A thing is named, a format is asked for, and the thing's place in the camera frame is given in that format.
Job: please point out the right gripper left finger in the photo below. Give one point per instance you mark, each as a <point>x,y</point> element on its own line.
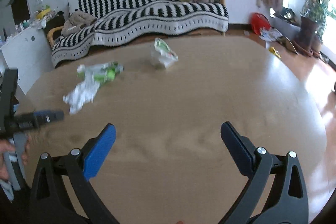
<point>49,199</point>

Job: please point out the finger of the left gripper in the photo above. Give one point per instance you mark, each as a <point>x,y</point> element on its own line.
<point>35,120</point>

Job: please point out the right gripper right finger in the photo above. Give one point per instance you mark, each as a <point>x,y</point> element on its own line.
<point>275,191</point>

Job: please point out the white paper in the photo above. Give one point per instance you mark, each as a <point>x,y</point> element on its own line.
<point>83,93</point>

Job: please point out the green white torn carton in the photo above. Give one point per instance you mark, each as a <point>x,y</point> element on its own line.
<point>99,73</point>

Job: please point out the person left hand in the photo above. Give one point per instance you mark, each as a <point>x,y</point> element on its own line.
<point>7,154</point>

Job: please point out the white cabinet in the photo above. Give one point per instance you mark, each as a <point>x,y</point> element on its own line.
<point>29,52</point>

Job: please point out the brown clothing pile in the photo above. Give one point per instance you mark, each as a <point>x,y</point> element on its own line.
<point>77,21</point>

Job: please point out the yellow toy on floor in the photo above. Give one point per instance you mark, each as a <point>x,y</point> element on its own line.
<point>274,52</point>

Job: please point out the silver foil pouch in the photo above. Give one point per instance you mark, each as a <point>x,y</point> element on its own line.
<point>162,56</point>

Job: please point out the red plastic bag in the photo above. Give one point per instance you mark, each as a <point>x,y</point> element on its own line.
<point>259,23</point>

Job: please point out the black white striped sofa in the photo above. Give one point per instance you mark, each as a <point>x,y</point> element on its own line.
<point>122,21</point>

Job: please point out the potted green plant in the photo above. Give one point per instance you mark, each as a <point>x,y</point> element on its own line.
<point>313,22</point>

